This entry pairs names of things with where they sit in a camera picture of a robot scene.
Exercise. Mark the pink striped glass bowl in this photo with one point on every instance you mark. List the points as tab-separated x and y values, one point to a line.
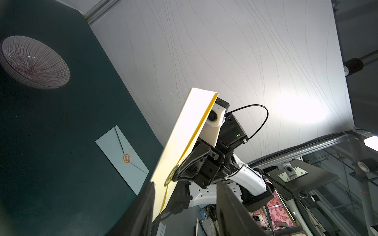
33	64

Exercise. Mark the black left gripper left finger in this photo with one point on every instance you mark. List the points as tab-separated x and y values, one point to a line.
137	220

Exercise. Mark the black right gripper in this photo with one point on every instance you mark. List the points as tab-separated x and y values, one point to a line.
205	166

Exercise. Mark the cream yellow envelope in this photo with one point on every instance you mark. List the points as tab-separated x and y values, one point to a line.
180	144

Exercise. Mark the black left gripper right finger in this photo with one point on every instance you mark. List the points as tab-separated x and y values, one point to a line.
232	216

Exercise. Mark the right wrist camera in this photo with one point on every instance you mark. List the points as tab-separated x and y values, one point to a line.
215	119

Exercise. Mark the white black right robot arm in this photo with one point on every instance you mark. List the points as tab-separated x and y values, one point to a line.
249	187

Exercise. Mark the light teal envelope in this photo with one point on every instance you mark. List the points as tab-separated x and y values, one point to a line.
124	158

